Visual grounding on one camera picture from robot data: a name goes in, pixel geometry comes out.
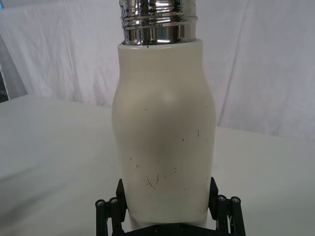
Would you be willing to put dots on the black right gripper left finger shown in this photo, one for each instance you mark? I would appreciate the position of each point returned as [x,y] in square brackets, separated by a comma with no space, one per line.
[118,209]

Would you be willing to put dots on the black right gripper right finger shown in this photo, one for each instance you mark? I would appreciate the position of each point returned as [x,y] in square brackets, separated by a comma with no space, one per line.
[221,209]

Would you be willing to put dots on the cream vacuum bottle steel neck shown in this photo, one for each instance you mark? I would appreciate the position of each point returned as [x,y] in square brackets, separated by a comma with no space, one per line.
[162,123]

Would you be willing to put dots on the white table cloth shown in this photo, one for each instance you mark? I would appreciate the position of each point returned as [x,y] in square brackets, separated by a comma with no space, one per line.
[54,152]

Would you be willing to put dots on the white curtain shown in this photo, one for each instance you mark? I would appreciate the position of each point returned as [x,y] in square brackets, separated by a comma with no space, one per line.
[61,49]

